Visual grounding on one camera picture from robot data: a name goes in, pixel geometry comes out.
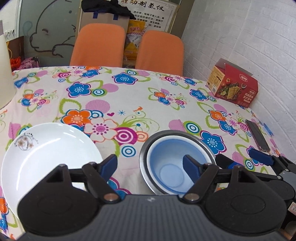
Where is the dark smartphone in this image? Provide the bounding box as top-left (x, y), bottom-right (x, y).
top-left (245, 120), bottom-right (270, 152)

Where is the white plate with floral motif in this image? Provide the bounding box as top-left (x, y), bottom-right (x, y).
top-left (1, 123), bottom-right (103, 215)

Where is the black cloth on bag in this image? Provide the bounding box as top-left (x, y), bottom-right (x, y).
top-left (81, 0), bottom-right (136, 20)

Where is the brown gift bag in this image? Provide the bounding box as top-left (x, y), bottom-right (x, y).
top-left (6, 36), bottom-right (25, 71)

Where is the red cracker box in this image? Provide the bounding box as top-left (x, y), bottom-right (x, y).
top-left (207, 58), bottom-right (258, 108)

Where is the yellow snack bag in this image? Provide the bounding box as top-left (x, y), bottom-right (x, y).
top-left (123, 20), bottom-right (146, 60)

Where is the translucent blue plastic bowl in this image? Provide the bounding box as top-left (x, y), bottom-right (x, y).
top-left (147, 136), bottom-right (211, 195)

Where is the cream thermos jug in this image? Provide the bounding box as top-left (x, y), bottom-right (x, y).
top-left (0, 34), bottom-right (16, 108)

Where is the glass panel with cartoon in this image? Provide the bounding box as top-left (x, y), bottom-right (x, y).
top-left (18, 0), bottom-right (80, 67)

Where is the right orange chair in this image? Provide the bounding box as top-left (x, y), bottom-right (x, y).
top-left (135, 30), bottom-right (184, 76)

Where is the stainless steel bowl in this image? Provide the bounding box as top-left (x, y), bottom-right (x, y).
top-left (139, 130), bottom-right (216, 196)

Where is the left orange chair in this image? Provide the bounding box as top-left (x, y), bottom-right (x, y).
top-left (70, 23), bottom-right (126, 68)

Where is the orange chair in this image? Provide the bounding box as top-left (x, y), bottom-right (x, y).
top-left (135, 30), bottom-right (184, 76)
top-left (70, 23), bottom-right (126, 68)

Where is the framed chinese text poster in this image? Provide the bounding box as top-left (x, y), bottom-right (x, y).
top-left (118, 0), bottom-right (180, 33)

